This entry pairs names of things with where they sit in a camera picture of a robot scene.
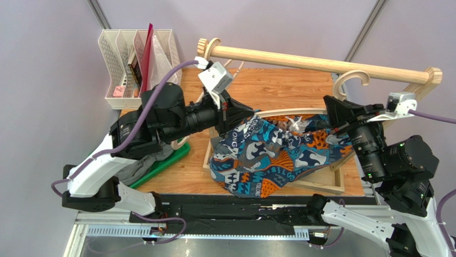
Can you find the patterned blue orange shorts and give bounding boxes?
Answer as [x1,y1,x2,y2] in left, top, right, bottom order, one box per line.
[209,114,353,198]

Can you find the grey shorts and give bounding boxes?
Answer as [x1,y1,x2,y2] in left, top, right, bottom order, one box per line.
[115,142,175,186]

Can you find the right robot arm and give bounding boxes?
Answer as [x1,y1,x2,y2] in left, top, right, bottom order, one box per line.
[305,92,455,256]

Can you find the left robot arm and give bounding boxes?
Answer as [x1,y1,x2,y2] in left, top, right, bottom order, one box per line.
[62,82,254,216]

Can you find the green plastic tray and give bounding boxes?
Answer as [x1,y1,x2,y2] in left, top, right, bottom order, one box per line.
[128,142,191,188]

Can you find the wooden clothes rack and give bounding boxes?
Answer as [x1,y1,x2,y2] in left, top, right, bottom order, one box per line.
[210,45,443,195]

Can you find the clear plastic bag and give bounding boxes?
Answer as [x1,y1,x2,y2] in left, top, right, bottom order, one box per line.
[147,29,180,90]

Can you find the dark book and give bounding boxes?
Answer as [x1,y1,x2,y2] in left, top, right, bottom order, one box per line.
[127,52,142,89]

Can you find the white file organizer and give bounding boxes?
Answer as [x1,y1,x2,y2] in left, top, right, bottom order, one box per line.
[97,29,183,110]

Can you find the pink eraser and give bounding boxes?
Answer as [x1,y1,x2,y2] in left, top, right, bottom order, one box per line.
[112,86,126,98]

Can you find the red folder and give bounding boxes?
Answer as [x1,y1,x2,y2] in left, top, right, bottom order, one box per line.
[140,24,154,96]

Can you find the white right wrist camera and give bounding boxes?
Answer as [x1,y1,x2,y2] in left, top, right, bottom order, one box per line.
[367,92,417,123]

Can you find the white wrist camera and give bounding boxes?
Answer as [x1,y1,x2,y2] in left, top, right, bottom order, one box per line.
[194,57,234,109]
[367,92,417,123]

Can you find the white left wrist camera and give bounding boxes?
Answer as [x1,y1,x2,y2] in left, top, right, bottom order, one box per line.
[194,57,234,109]

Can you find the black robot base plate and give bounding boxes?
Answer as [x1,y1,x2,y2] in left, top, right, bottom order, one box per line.
[76,192,391,240]

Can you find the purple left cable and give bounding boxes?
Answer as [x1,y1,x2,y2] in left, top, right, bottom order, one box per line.
[51,59,200,198]

